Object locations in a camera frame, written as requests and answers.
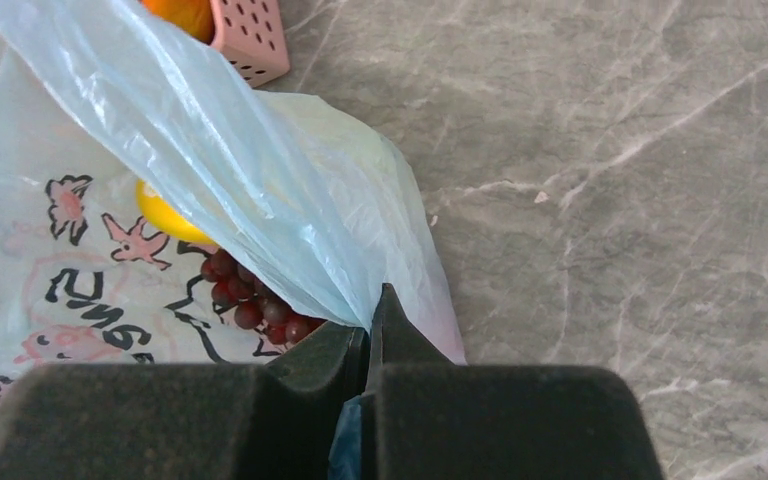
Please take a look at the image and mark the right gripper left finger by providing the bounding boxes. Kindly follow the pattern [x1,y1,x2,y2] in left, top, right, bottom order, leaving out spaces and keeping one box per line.
[0,325,368,479]

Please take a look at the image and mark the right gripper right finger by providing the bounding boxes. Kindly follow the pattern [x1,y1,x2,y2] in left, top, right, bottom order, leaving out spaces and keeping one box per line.
[360,284,663,479]

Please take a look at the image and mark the dark purple fake grapes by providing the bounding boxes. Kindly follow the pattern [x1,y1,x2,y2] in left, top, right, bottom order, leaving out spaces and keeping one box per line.
[200,249,326,348]

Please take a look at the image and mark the yellow fake starfruit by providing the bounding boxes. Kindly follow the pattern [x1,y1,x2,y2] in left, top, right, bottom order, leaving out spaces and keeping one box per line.
[135,179,215,245]

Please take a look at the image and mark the light blue plastic bag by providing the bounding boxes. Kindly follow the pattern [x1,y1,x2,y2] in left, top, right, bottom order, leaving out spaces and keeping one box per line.
[0,1,465,400]

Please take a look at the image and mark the red orange fake mango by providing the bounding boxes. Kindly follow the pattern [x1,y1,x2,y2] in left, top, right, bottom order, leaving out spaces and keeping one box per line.
[141,0,215,44]

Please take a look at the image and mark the pink plastic basket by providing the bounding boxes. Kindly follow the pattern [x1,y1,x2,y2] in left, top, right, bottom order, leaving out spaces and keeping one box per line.
[210,0,291,88]

